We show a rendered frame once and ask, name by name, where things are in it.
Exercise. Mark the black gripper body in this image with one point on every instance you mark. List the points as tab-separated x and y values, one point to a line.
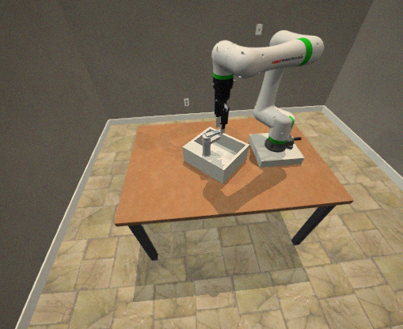
222	97

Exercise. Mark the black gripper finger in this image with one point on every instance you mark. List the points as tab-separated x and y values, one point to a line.
218	114
224	118

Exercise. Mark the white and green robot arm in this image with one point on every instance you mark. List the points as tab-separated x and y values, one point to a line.
286	49

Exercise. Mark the white square sink basin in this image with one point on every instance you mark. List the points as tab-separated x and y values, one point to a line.
227	154

